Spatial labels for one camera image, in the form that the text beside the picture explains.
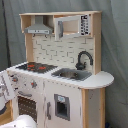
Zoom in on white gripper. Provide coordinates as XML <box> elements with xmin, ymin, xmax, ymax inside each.
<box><xmin>0</xmin><ymin>70</ymin><xmax>15</xmax><ymax>115</ymax></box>

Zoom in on black toy faucet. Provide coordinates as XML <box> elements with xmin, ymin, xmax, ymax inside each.
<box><xmin>75</xmin><ymin>51</ymin><xmax>93</xmax><ymax>70</ymax></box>

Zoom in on left red stove knob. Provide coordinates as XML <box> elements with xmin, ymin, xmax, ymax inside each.
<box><xmin>12</xmin><ymin>77</ymin><xmax>18</xmax><ymax>82</ymax></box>

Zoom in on grey metal sink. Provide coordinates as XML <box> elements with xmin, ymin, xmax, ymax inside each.
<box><xmin>52</xmin><ymin>68</ymin><xmax>92</xmax><ymax>81</ymax></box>

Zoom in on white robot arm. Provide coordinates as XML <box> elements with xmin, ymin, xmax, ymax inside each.
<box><xmin>0</xmin><ymin>70</ymin><xmax>37</xmax><ymax>128</ymax></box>

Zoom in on wooden toy kitchen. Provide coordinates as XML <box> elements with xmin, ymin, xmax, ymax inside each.
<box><xmin>8</xmin><ymin>11</ymin><xmax>114</xmax><ymax>128</ymax></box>

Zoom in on white microwave door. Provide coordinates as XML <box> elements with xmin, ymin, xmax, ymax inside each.
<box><xmin>54</xmin><ymin>14</ymin><xmax>91</xmax><ymax>41</ymax></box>

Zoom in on white cabinet door grey window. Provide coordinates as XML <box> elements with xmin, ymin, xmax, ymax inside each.
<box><xmin>45</xmin><ymin>81</ymin><xmax>82</xmax><ymax>128</ymax></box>

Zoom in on black stovetop red burners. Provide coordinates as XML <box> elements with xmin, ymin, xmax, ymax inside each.
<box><xmin>18</xmin><ymin>62</ymin><xmax>55</xmax><ymax>73</ymax></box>

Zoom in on oven door with handle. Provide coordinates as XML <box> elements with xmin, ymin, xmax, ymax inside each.
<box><xmin>15</xmin><ymin>90</ymin><xmax>39</xmax><ymax>124</ymax></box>

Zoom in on red stove knob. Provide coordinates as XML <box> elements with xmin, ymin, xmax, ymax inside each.
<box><xmin>31</xmin><ymin>81</ymin><xmax>37</xmax><ymax>88</ymax></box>
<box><xmin>12</xmin><ymin>77</ymin><xmax>18</xmax><ymax>82</ymax></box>

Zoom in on grey range hood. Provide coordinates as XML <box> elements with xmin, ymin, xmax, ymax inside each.
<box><xmin>24</xmin><ymin>16</ymin><xmax>53</xmax><ymax>35</ymax></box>

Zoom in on right red stove knob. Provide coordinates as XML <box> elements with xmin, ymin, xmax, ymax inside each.
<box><xmin>31</xmin><ymin>81</ymin><xmax>37</xmax><ymax>88</ymax></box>

